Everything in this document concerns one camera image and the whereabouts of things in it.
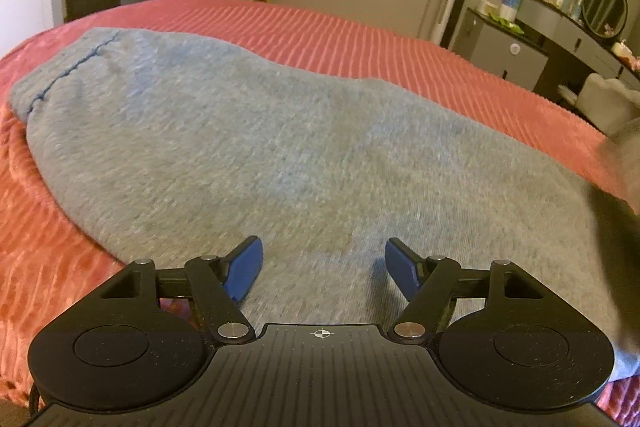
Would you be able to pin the grey vanity desk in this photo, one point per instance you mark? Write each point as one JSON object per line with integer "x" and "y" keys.
{"x": 565, "y": 29}

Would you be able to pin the grey sweat pants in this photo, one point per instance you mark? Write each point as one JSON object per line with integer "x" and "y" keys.
{"x": 250, "y": 147}

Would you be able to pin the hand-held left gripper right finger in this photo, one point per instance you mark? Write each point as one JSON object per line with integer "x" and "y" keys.
{"x": 402, "y": 268}

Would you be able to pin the white cup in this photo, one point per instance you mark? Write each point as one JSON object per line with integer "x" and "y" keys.
{"x": 484, "y": 6}

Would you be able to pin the pink ribbed blanket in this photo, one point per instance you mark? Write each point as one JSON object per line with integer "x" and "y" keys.
{"x": 350, "y": 37}

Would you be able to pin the round black-framed mirror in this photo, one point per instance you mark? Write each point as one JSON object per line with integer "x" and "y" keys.
{"x": 604, "y": 4}

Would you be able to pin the blue and white container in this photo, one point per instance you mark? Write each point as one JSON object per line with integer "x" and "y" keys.
{"x": 510, "y": 7}

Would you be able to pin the blue cosmetic bottle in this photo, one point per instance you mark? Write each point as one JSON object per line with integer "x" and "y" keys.
{"x": 578, "y": 8}

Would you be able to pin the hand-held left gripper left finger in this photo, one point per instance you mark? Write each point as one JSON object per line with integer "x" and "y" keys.
{"x": 247, "y": 268}

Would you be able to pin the white shell-back chair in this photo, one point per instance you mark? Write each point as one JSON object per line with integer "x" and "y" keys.
{"x": 605, "y": 99}

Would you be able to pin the green tray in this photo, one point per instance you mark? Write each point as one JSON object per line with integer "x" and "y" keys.
{"x": 507, "y": 24}

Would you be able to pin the grey small cabinet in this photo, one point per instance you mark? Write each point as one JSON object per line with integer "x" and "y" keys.
{"x": 492, "y": 49}

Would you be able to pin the small jar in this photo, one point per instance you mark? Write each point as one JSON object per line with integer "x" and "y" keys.
{"x": 622, "y": 48}

